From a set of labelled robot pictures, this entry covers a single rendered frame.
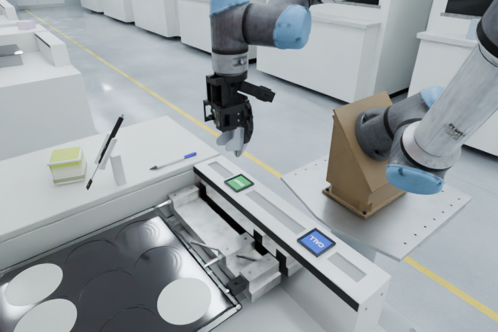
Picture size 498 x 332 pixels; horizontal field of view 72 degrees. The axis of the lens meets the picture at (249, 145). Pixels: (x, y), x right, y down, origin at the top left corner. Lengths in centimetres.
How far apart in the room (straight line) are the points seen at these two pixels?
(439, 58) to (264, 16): 276
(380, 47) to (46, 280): 350
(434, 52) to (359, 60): 74
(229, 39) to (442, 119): 41
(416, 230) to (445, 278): 113
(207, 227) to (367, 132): 49
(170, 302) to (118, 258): 17
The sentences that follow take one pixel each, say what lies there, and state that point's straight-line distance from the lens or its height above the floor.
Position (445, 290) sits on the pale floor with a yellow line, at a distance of 210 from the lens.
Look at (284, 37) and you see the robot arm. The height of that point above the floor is 134.
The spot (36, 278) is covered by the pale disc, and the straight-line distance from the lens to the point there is 85.
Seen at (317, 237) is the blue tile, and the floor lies 96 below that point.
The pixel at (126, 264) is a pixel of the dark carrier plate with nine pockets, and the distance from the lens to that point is 80.
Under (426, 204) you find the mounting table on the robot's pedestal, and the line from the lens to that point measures 116.
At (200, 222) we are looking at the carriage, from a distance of 89.
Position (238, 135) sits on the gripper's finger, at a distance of 77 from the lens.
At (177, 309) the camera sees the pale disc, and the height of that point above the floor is 90.
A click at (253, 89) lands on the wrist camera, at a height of 121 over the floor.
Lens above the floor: 147
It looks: 29 degrees down
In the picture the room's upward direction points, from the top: straight up
